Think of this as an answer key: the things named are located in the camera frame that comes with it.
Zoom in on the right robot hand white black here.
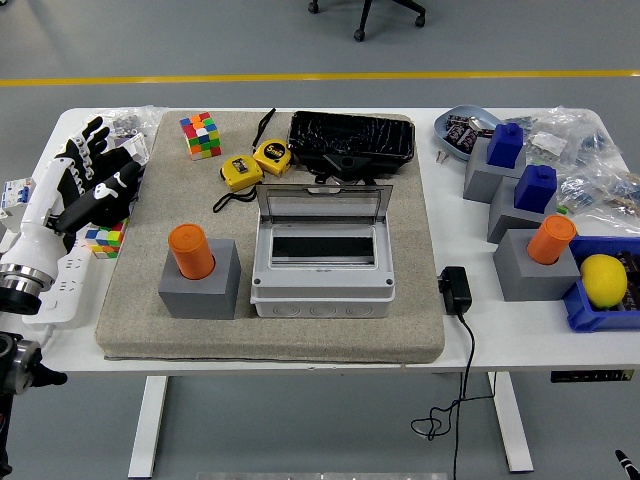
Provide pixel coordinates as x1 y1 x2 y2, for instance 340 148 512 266
614 448 640 480

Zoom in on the blue-grey bowl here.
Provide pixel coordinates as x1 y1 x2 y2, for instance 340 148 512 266
433 103 506 162

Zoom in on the white circuit breaker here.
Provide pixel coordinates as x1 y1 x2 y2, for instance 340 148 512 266
0 177 39 221

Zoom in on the dark packets stack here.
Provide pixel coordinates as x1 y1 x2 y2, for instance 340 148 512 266
612 249 640 314

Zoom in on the black plastic bracket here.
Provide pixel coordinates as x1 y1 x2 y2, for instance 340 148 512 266
313 153 376 187

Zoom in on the yellow tape measure 5m print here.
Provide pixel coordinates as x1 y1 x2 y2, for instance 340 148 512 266
251 107 294 177

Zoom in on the clear bag of screws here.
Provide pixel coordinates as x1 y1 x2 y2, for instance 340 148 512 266
109 105 166 166

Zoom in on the white table leg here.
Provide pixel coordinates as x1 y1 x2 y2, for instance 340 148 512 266
128 375 169 479
487 372 535 474

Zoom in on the colourful puzzle cube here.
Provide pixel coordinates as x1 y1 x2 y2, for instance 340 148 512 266
179 111 223 162
83 218 129 260

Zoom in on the black table control panel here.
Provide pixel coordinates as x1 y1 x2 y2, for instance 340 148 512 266
550 369 635 384

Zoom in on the white power strip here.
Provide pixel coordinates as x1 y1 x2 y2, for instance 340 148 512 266
22 214 96 329

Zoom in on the grey block holder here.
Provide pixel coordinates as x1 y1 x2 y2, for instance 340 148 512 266
492 228 582 303
487 175 559 245
462 137 527 204

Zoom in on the black office chair base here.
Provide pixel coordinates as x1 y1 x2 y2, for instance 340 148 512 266
307 0 427 42

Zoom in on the smoky transparent box lid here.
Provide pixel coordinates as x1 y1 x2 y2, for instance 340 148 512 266
255 183 395 231

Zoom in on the black power adapter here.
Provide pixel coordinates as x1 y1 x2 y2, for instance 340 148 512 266
438 266 474 317

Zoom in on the white labelled small box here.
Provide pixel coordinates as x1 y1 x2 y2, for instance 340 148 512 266
117 137 151 166

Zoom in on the blue plastic bin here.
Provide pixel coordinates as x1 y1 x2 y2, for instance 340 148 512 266
561 235 640 334

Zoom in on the black plastic tray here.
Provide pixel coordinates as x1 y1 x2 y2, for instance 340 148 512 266
287 110 417 176

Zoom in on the grey electrical junction box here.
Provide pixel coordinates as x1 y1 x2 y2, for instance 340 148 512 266
249 219 397 320

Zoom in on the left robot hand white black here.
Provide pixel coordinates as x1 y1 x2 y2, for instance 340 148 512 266
0 115 146 282

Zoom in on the black adapter cord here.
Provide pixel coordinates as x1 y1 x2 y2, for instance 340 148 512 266
410 312 499 480

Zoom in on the blue block battery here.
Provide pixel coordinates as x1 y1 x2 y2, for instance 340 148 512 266
486 122 525 168
513 165 559 212

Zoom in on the grey block with round hole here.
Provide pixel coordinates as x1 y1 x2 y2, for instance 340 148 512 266
158 238 242 321

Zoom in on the orange cylinder battery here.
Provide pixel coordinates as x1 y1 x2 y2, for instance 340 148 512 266
167 223 216 281
526 215 578 266

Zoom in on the clear bag of small parts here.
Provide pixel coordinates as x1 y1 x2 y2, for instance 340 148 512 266
574 189 640 234
505 105 614 169
555 162 640 211

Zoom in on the grey-brown mat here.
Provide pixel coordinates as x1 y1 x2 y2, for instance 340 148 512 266
94 109 447 365

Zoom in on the yellow lemon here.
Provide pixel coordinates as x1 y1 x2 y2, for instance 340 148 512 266
579 253 629 309

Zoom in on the yellow tape measure label window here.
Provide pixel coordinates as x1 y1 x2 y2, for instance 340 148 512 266
212 155 265 214

